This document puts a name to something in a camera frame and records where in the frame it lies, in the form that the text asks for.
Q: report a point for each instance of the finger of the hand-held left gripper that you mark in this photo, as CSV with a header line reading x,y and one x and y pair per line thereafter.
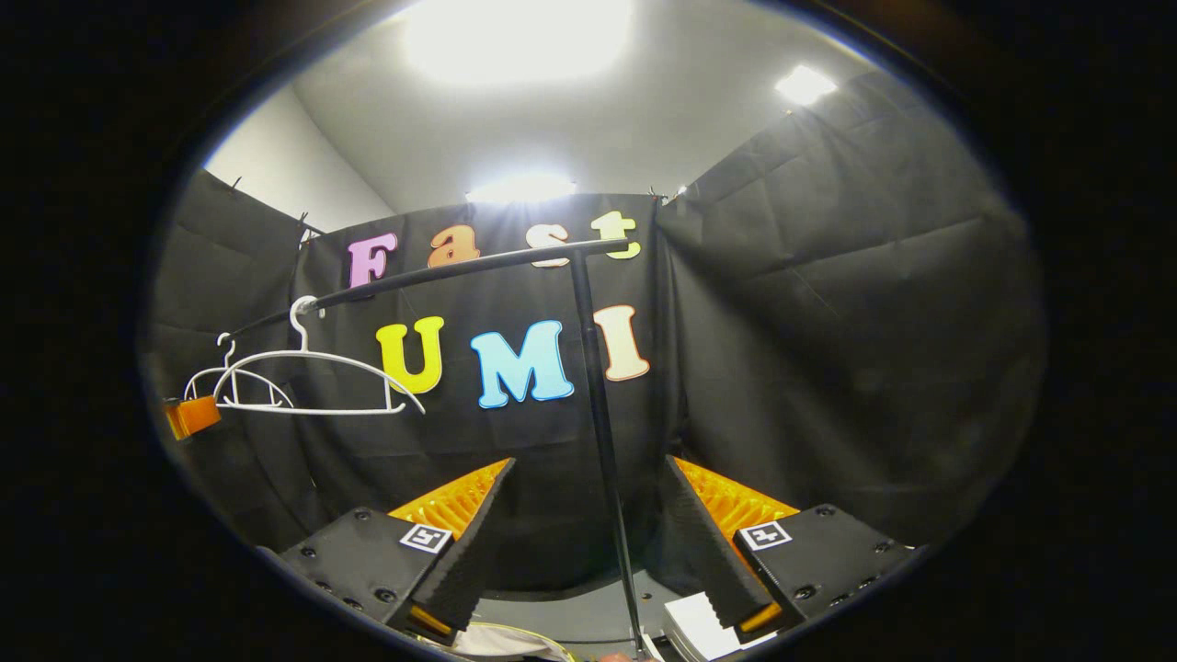
x,y
195,416

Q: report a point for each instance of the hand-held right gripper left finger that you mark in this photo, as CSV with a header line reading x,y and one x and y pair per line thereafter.
x,y
474,561

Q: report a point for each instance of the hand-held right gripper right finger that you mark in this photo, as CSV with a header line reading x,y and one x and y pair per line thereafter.
x,y
703,552

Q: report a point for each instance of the white plastic hanger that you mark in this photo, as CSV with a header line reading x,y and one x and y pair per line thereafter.
x,y
229,360
303,353

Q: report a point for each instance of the white box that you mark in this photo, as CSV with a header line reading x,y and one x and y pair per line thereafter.
x,y
694,625

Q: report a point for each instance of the black metal garment rack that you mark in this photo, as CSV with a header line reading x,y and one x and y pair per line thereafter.
x,y
604,432

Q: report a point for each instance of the black backdrop cloth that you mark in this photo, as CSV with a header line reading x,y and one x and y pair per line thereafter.
x,y
828,322

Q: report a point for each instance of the ceiling light panel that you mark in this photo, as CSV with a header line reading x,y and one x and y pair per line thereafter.
x,y
805,85
515,37
519,188

